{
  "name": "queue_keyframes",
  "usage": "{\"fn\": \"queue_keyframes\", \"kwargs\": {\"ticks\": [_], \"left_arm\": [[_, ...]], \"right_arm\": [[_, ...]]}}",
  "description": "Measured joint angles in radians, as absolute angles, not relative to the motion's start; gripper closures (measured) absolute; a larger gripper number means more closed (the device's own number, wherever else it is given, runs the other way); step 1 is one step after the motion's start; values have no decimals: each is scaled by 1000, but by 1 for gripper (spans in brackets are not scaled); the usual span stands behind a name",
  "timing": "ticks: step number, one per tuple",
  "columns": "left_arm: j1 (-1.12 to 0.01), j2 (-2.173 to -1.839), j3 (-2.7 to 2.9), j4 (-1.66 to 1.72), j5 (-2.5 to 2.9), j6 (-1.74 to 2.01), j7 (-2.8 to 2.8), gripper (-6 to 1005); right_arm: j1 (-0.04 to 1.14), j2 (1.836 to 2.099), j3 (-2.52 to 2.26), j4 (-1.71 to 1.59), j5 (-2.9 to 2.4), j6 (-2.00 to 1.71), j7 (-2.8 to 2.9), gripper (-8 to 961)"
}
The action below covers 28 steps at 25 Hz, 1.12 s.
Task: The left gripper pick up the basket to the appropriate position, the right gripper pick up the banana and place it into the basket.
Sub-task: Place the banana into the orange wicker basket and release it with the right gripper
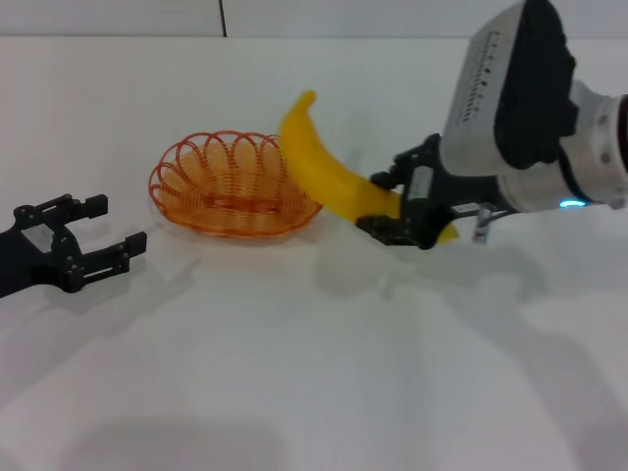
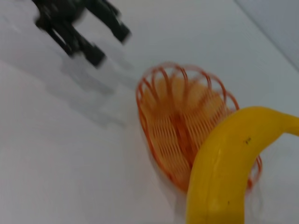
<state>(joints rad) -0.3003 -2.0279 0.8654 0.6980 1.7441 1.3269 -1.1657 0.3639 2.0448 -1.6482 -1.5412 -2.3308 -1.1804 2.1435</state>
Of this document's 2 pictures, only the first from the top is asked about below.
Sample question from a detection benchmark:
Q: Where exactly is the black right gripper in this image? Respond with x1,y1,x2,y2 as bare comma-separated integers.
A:
356,134,511,249

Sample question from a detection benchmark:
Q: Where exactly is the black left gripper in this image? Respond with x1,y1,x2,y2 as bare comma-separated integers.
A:
0,194,148,298

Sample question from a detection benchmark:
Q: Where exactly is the yellow banana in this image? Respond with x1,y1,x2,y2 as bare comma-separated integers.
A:
278,89,462,245

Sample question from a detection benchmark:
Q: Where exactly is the orange woven plastic basket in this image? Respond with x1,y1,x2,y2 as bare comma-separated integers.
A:
146,130,325,239

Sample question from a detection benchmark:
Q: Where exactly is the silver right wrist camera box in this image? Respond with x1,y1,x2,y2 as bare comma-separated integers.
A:
441,0,578,174

